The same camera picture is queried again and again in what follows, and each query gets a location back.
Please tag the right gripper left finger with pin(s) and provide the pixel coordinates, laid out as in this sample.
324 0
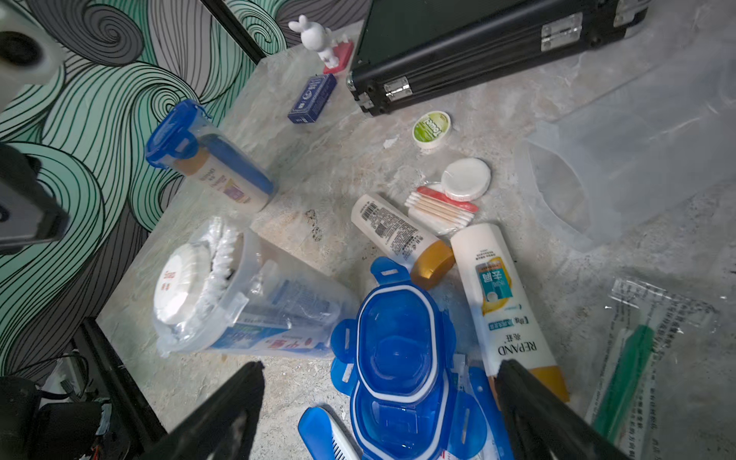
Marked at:
224 427

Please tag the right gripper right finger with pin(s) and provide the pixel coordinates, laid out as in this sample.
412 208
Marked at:
540 425

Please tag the blue-lid container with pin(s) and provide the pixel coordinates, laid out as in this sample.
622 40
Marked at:
230 291
637 151
187 142

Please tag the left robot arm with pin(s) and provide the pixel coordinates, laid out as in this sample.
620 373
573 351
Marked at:
30 214

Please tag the yellow shampoo bottle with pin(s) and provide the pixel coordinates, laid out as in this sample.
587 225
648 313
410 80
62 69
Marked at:
505 323

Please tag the green toothbrush in wrapper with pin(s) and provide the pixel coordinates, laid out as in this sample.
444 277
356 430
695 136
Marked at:
647 320

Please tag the cotton swab packet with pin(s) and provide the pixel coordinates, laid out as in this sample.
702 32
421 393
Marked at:
443 216

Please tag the small white pink jar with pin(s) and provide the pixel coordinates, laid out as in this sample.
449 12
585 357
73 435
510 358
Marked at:
466 179

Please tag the small green round cap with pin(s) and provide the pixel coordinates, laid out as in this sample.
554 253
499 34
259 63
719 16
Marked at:
432 130

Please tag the dark blue small box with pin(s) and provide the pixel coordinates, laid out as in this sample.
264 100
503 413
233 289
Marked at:
313 99

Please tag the small pink-capped bottle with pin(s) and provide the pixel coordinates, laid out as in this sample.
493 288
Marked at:
335 53

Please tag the black hard case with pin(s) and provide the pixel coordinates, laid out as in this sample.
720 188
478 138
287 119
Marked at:
414 51

